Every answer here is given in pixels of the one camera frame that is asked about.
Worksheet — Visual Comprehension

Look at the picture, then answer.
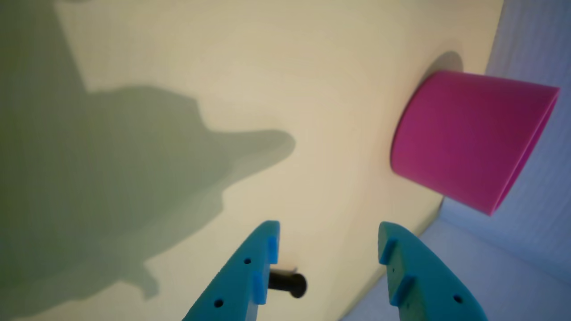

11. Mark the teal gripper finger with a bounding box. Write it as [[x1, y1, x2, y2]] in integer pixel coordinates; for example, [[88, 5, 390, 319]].
[[378, 221, 488, 321], [182, 220, 281, 321]]

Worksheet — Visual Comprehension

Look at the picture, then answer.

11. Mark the black bolt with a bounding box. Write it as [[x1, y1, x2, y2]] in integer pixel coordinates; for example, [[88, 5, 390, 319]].
[[269, 269, 308, 299]]

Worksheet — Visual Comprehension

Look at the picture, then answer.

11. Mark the cardboard box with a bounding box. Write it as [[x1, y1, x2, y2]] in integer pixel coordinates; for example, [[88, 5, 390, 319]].
[[341, 0, 571, 321]]

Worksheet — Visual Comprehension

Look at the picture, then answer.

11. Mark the pink round cup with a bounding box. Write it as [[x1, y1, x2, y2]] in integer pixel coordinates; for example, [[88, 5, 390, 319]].
[[390, 70, 560, 216]]

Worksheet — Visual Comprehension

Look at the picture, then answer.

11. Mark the yellow paper mat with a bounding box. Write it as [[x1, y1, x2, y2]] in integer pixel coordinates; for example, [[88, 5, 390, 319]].
[[0, 0, 505, 321]]

